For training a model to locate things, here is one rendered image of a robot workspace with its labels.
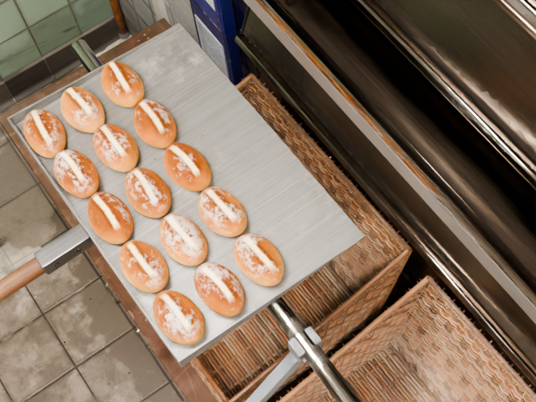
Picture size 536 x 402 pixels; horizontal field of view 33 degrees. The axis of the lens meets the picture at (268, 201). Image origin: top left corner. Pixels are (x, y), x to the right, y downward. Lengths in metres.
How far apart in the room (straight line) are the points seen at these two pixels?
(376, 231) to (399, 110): 0.61
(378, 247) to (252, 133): 0.47
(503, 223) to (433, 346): 0.71
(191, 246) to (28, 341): 1.42
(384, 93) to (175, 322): 0.46
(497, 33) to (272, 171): 0.50
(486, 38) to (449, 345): 0.81
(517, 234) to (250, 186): 0.49
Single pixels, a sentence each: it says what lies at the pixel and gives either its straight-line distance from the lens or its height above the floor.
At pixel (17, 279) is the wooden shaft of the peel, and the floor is 1.21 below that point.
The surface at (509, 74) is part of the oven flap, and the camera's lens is 1.21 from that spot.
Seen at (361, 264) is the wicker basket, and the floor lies 0.69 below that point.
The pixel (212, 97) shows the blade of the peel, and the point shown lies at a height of 1.18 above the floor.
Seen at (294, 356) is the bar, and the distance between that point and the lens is 1.43.
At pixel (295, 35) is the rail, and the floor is 1.44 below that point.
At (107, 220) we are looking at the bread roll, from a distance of 1.46.
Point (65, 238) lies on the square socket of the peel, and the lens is 1.49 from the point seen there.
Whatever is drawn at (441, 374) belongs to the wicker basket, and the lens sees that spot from 1.94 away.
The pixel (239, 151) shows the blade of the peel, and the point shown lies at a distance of 1.54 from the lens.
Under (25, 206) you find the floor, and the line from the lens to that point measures 2.96.
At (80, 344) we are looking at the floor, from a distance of 2.73.
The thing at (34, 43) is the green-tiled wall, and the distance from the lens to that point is 3.07.
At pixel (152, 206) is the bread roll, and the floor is 1.22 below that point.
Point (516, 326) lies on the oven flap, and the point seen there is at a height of 0.97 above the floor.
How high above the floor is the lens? 2.51
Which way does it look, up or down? 63 degrees down
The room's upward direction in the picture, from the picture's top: 8 degrees counter-clockwise
